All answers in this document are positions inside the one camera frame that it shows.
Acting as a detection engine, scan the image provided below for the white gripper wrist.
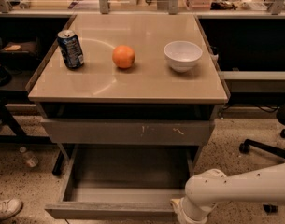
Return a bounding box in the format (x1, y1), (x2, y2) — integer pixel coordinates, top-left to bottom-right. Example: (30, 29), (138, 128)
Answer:
(170, 198), (207, 224)

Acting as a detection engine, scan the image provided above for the grey drawer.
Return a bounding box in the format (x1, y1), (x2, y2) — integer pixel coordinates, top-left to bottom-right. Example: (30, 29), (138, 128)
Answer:
(41, 119), (215, 146)
(45, 145), (192, 221)

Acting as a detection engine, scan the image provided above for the blue soda can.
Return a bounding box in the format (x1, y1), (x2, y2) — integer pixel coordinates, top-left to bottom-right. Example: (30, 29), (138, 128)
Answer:
(57, 30), (84, 69)

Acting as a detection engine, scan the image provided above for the grey top drawer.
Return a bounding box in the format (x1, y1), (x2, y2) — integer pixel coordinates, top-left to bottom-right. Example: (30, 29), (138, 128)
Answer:
(41, 119), (215, 146)

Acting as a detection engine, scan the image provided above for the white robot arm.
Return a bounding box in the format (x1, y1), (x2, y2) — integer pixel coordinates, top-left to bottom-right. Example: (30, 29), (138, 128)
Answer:
(170, 163), (285, 224)

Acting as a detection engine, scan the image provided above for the clear plastic bottle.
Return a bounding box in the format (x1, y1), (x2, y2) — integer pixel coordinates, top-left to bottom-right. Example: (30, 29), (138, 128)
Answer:
(20, 147), (39, 168)

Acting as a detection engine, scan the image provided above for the white sneaker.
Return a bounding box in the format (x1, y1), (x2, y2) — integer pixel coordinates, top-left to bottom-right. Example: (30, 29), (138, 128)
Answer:
(0, 199), (23, 220)

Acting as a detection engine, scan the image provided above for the orange fruit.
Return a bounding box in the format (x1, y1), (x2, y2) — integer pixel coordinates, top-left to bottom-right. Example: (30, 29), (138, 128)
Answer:
(112, 45), (135, 69)

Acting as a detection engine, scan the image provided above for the white ceramic bowl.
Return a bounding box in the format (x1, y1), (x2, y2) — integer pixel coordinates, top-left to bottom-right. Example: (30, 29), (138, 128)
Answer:
(164, 41), (203, 73)

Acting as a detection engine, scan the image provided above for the grey drawer cabinet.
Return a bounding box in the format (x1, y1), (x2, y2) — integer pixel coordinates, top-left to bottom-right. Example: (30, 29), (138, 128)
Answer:
(25, 13), (231, 161)

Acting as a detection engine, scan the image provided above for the black side table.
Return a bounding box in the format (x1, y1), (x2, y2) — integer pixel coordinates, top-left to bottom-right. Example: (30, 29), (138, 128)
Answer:
(0, 37), (65, 176)

